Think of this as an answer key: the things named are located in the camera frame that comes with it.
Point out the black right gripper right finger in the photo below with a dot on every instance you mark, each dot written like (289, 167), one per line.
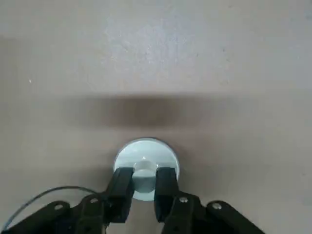
(168, 195)

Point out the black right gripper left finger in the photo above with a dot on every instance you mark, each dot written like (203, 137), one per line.
(119, 195)

